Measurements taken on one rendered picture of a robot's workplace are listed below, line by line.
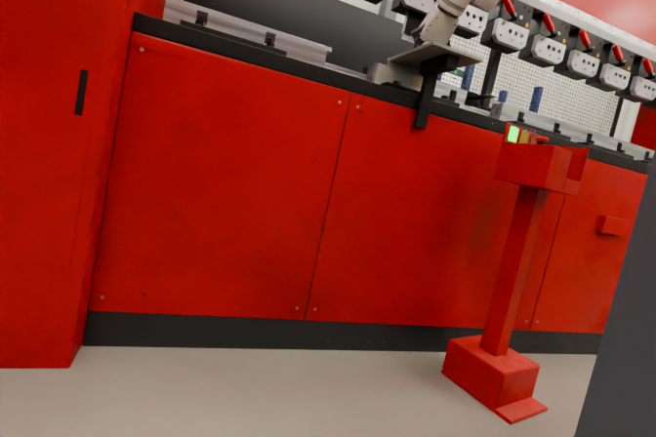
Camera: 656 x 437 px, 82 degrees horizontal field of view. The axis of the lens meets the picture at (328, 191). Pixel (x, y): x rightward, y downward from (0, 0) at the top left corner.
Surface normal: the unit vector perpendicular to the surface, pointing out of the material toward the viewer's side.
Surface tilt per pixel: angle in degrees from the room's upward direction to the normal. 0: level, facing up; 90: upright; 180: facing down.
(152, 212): 90
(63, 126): 90
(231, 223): 90
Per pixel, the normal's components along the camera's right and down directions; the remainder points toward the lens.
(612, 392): -0.90, -0.15
